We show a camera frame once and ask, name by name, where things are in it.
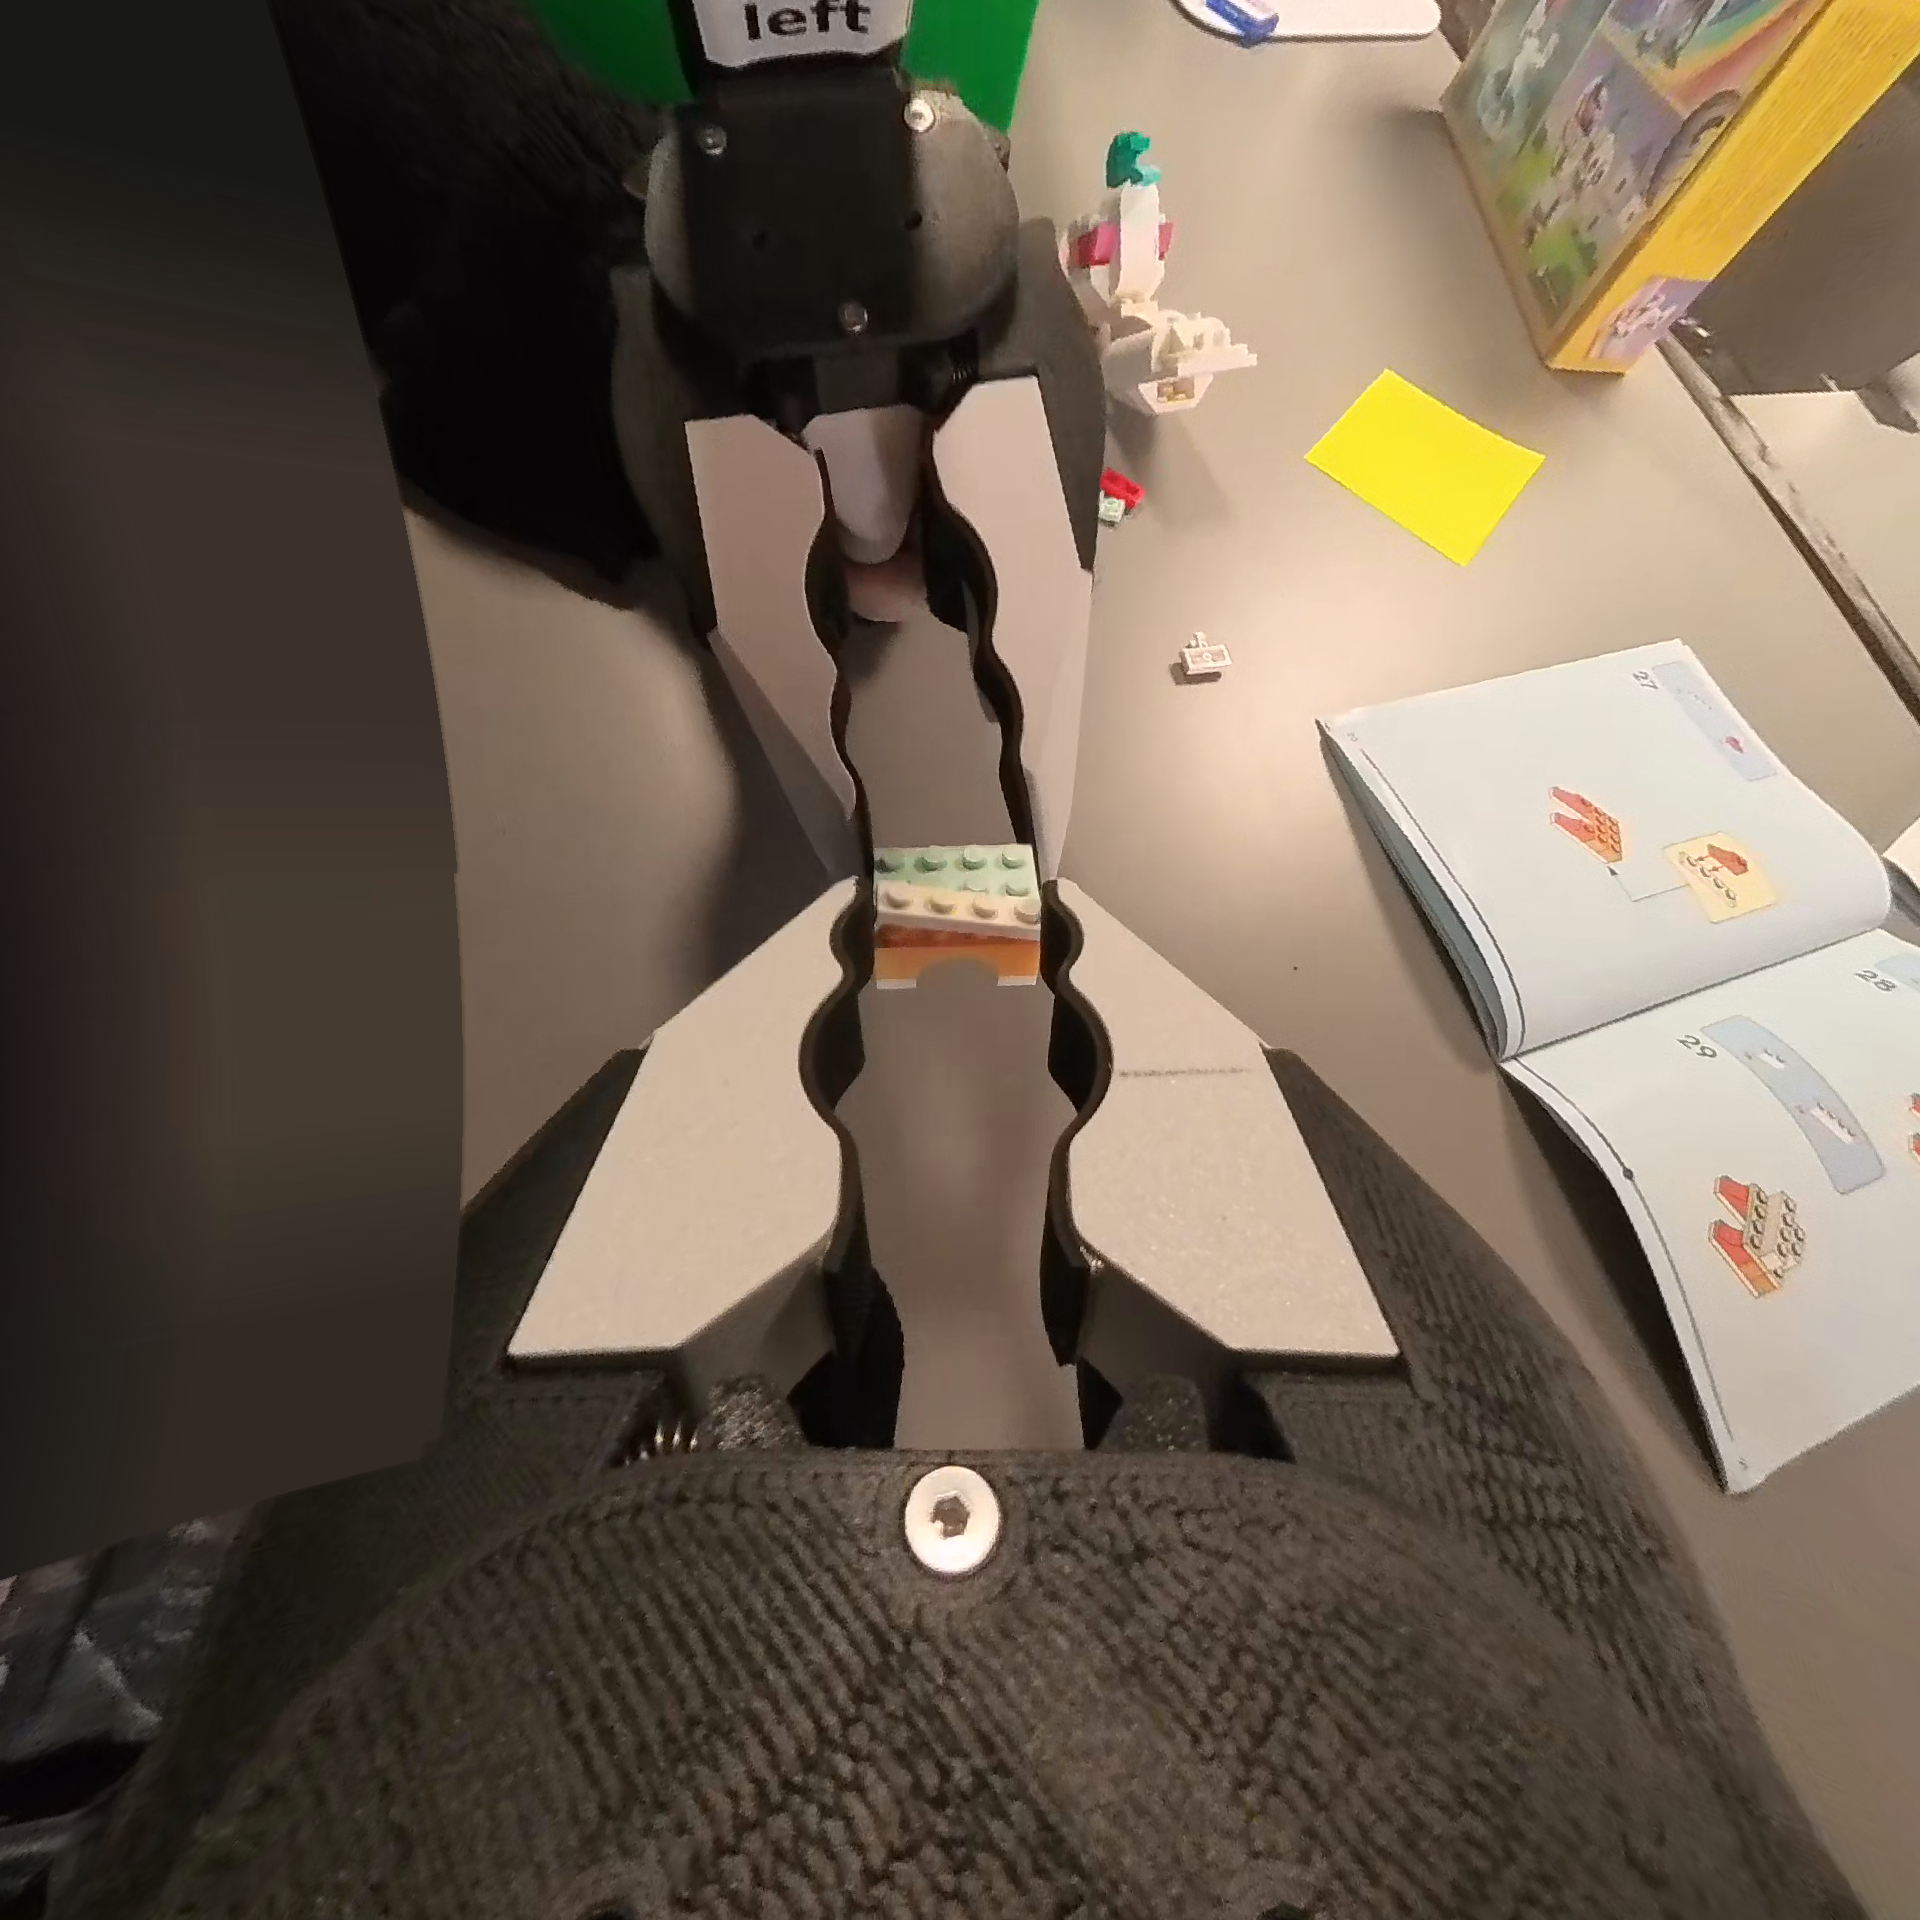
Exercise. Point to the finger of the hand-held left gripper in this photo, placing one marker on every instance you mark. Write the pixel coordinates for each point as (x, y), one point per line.
(757, 569)
(1026, 569)

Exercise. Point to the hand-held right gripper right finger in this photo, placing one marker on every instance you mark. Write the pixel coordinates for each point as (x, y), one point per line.
(1214, 1200)

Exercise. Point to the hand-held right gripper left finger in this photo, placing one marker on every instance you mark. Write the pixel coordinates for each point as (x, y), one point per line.
(705, 1200)

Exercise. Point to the small green white orange lego assembly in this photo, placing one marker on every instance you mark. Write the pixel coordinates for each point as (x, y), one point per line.
(955, 915)

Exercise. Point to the person's left forearm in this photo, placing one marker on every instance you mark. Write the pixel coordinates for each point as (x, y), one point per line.
(481, 271)

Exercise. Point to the small red green lego pieces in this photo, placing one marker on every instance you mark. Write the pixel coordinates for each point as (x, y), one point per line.
(1123, 498)

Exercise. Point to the small grey lego piece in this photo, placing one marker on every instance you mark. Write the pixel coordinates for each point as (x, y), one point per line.
(1205, 656)

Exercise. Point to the white lego unicorn model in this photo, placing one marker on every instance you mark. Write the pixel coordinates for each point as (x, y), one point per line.
(1149, 284)

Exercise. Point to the open lego instruction booklet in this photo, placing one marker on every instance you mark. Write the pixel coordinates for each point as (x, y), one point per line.
(1622, 960)

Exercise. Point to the yellow lego set box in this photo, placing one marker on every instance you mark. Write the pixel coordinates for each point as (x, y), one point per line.
(1634, 165)

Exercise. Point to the closed lego instruction booklet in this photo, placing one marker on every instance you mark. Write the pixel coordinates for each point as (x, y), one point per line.
(1905, 868)

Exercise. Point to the person's left hand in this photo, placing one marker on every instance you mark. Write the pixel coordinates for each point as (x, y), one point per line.
(885, 585)

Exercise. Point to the green plastic bin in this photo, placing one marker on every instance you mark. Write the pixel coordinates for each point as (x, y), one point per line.
(600, 43)

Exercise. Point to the yellow sticky note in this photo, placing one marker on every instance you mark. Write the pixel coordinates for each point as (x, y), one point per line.
(1424, 465)

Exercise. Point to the white plate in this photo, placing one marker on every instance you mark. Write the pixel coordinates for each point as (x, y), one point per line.
(1350, 18)

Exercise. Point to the black flat panel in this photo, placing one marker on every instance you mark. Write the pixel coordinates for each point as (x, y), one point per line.
(1816, 240)

